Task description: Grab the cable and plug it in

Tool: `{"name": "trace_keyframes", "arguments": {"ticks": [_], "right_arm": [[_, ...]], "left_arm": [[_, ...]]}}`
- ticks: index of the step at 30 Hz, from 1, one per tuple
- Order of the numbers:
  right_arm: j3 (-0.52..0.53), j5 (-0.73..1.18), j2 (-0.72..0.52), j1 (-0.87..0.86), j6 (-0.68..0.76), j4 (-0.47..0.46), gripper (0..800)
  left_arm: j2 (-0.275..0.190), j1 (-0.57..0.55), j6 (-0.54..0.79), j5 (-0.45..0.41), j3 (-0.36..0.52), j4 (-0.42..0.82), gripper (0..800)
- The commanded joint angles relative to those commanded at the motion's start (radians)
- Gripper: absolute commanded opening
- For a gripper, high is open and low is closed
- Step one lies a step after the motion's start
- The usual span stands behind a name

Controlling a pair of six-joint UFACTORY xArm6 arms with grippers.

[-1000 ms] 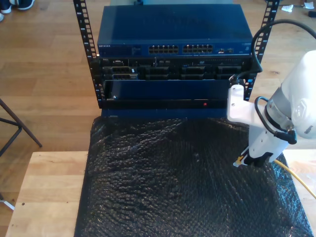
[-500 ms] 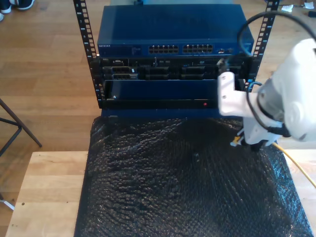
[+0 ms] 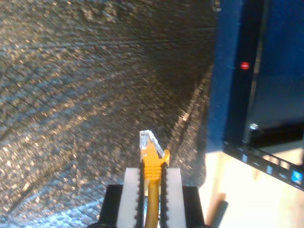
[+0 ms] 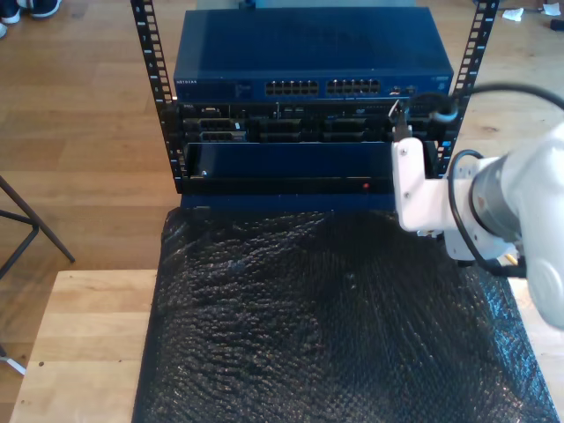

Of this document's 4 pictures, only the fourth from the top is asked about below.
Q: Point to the small black object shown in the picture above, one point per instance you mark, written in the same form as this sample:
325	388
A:
557	25

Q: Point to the dark blue underlay mat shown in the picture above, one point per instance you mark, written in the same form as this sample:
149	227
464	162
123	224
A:
286	202

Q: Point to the dark shoe white sole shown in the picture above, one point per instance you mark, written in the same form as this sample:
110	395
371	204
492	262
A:
11	17
44	9

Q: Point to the white crumpled paper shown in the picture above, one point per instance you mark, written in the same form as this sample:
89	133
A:
513	14
551	9

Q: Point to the whitish shoe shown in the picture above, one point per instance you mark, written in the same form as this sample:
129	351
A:
2	30

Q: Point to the rack unit with red light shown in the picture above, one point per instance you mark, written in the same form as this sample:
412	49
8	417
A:
308	163

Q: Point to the blue network switch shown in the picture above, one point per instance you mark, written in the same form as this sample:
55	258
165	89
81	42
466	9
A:
264	44

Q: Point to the black perforated rack post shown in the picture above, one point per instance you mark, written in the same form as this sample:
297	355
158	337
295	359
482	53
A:
154	66
478	44

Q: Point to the black rack server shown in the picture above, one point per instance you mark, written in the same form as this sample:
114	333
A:
308	125

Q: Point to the black bubble wrap mat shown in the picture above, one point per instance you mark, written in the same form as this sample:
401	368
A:
308	330

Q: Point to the white floor strip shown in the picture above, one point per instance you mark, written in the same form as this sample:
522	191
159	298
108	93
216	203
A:
15	365

